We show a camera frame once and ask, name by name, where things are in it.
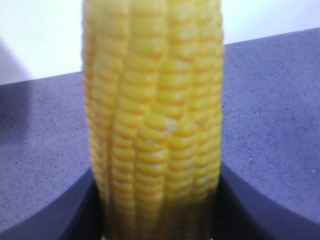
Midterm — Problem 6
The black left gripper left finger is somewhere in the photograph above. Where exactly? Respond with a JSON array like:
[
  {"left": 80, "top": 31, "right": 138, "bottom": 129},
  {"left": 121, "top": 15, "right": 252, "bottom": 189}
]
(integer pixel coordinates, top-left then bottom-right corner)
[{"left": 0, "top": 169, "right": 103, "bottom": 240}]

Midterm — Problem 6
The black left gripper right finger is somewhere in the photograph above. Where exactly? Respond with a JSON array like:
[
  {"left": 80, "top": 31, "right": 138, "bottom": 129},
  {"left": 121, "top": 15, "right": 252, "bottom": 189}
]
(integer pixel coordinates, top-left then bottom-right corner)
[{"left": 212, "top": 163, "right": 320, "bottom": 240}]

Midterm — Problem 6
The yellow corn cob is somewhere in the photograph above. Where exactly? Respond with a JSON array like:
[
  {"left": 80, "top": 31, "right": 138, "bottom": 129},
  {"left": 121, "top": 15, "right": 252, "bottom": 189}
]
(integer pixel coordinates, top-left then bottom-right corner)
[{"left": 82, "top": 0, "right": 225, "bottom": 240}]

